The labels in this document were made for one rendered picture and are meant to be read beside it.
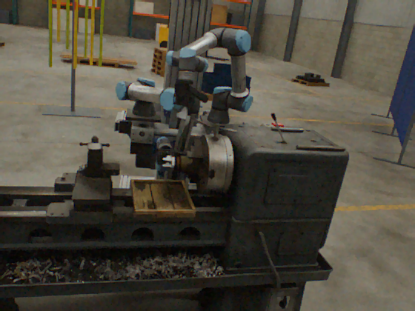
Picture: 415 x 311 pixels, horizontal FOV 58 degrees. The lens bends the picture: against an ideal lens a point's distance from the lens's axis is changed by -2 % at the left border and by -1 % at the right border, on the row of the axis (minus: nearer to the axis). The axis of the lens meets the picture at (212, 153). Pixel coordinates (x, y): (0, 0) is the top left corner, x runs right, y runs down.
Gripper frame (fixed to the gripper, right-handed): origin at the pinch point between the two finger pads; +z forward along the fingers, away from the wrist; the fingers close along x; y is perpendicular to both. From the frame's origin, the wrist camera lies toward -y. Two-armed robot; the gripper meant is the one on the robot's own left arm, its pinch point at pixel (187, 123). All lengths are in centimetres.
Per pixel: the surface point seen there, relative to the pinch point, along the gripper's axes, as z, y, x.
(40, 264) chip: 75, 67, -15
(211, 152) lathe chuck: 13.7, -12.2, 2.9
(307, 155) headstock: 12, -59, 14
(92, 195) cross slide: 36, 43, 2
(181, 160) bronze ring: 19.2, 0.2, -7.3
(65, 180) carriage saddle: 35, 58, -28
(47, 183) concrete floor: 75, 93, -229
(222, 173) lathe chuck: 23.6, -18.1, 4.7
